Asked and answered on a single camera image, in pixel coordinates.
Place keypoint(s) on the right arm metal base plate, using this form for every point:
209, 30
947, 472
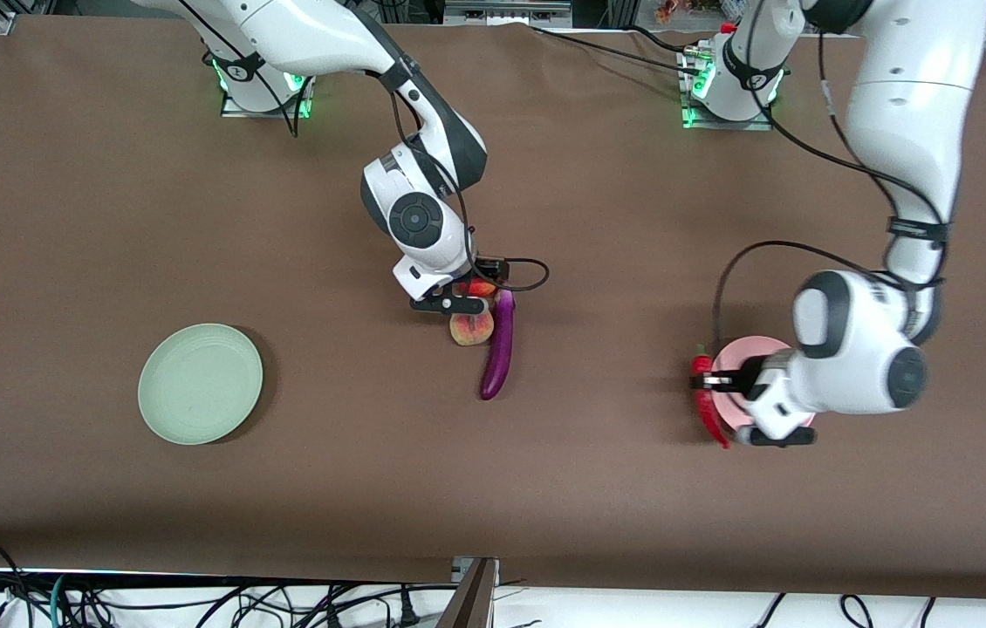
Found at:
236, 108

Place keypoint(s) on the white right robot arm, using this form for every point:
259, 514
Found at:
301, 35

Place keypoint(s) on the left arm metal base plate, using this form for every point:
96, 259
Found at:
724, 125

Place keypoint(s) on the pale green plate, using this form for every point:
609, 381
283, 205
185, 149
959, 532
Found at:
201, 384

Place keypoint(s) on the metal camera post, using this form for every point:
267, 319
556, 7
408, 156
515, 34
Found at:
471, 602

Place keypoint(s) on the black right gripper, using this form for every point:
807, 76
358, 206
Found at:
482, 267

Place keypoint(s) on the red chili pepper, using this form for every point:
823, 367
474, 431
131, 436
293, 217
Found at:
711, 419

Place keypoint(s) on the red apple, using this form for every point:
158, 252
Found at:
482, 288

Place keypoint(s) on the aluminium frame profile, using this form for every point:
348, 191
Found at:
3, 22

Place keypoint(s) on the grey metal device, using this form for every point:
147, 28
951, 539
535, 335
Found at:
506, 13

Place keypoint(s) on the pink plate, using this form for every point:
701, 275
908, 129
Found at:
733, 358

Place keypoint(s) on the long purple eggplant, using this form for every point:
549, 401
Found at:
500, 349

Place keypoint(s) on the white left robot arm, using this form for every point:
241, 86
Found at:
912, 105

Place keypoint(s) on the yellow pink peach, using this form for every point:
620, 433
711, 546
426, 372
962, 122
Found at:
469, 330

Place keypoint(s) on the colourful toy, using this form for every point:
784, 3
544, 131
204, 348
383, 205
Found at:
672, 10

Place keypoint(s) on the large table cover sheet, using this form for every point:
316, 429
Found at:
633, 523

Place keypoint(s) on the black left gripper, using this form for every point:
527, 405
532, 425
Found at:
738, 379

